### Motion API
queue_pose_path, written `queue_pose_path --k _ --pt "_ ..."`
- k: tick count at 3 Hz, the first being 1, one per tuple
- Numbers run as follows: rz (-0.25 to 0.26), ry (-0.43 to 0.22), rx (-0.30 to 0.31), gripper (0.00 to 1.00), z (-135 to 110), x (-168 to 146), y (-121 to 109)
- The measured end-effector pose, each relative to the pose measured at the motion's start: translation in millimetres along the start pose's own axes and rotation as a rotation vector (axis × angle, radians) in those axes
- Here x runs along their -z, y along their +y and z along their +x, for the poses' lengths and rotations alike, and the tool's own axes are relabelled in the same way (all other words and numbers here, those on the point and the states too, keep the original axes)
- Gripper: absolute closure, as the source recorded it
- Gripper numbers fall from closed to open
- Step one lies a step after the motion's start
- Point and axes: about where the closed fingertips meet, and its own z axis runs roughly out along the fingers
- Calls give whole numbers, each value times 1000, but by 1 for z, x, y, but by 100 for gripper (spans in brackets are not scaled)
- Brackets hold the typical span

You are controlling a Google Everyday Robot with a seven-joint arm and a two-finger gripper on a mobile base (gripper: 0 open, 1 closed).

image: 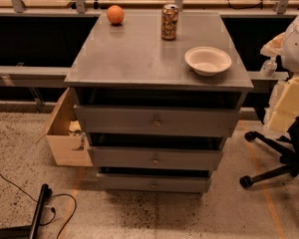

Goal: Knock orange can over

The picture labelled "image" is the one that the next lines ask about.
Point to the orange drink can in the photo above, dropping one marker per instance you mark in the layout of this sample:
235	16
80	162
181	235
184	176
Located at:
169	19

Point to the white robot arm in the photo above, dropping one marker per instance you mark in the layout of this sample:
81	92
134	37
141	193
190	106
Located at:
290	47

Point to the grey drawer cabinet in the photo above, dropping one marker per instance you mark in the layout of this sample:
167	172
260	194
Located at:
131	65

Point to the top grey drawer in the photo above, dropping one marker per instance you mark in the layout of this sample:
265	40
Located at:
156	121

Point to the grey drawer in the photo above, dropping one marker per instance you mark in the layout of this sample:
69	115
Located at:
156	121
153	183
158	158

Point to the middle grey drawer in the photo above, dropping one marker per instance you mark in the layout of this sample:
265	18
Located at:
158	158

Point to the white paper bowl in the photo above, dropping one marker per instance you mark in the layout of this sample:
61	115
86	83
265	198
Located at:
207	61

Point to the bottom grey drawer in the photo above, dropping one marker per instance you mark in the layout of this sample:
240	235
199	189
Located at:
153	183

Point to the open cardboard box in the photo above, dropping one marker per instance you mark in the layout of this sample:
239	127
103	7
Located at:
62	131

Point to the orange fruit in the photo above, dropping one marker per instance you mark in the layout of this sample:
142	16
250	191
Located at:
115	14

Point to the clear plastic bottle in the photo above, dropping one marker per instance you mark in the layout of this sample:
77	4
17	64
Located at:
268	68

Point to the black metal stand foot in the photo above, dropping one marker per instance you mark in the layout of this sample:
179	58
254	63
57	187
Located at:
29	231

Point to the yellow foam block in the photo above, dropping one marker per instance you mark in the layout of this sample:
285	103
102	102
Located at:
283	105

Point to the grey metal rail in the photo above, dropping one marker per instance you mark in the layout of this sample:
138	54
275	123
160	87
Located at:
39	77

